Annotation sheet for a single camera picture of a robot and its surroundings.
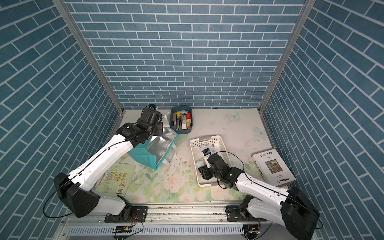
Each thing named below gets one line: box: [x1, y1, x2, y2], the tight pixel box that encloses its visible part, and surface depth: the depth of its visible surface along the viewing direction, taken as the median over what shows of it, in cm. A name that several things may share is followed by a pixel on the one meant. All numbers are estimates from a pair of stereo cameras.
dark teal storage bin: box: [170, 105, 193, 134], surface depth 114 cm
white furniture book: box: [251, 148, 297, 187], surface depth 89 cm
